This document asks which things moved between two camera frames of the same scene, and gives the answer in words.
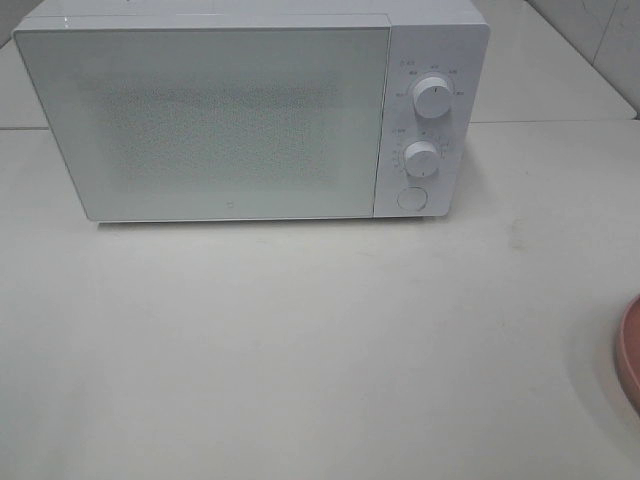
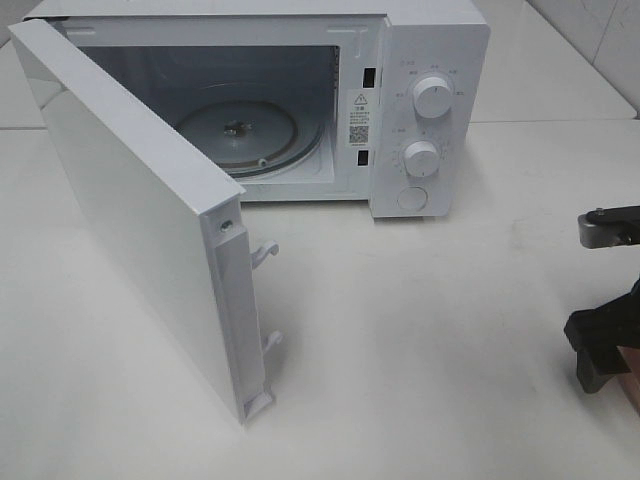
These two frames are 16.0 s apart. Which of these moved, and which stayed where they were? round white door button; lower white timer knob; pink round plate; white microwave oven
Moved: white microwave oven
Stayed: pink round plate; round white door button; lower white timer knob
